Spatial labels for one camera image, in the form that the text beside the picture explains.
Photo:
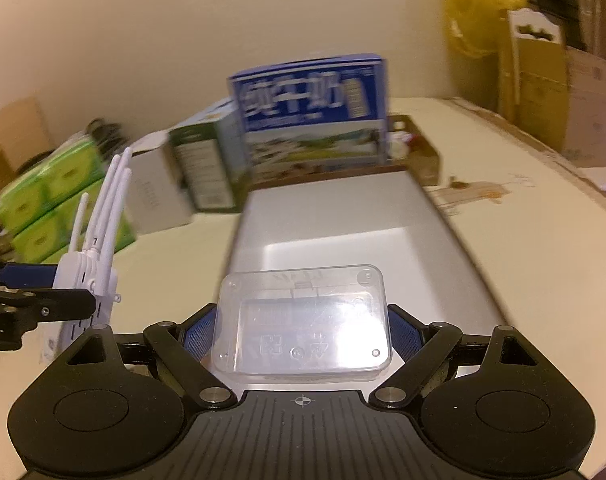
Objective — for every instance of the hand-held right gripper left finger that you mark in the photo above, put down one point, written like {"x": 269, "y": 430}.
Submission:
{"x": 203, "y": 336}

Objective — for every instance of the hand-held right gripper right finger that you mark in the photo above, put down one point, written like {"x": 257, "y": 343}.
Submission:
{"x": 402, "y": 334}

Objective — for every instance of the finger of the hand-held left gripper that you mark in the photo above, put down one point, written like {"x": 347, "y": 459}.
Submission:
{"x": 58, "y": 304}
{"x": 28, "y": 275}

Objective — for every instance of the white router with antennas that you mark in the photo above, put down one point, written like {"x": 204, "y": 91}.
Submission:
{"x": 90, "y": 272}

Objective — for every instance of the clear plastic box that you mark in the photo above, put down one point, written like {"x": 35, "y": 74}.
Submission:
{"x": 303, "y": 320}

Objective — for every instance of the pack of green tissue packets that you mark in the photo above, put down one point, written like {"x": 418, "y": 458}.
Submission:
{"x": 58, "y": 180}

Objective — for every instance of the brown box with grey top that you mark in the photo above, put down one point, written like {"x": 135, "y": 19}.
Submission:
{"x": 333, "y": 220}

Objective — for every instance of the brown cardboard box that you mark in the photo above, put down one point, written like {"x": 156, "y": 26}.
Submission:
{"x": 13, "y": 140}

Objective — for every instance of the white cardboard box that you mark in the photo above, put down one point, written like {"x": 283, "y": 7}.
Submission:
{"x": 158, "y": 195}

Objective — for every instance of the dark green product box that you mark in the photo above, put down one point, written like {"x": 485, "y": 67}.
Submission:
{"x": 203, "y": 170}

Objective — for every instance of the shallow cardboard tray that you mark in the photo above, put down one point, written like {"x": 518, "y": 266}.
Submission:
{"x": 423, "y": 160}

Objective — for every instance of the blue milk carton box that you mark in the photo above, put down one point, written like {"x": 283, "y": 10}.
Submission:
{"x": 308, "y": 110}

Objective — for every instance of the tall cardboard box with cutout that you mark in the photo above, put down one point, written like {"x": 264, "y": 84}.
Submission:
{"x": 533, "y": 85}

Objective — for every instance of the pale cardboard box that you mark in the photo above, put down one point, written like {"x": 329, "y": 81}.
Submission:
{"x": 595, "y": 110}

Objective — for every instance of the yellow plastic bag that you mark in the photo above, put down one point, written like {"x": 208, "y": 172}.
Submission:
{"x": 478, "y": 5}

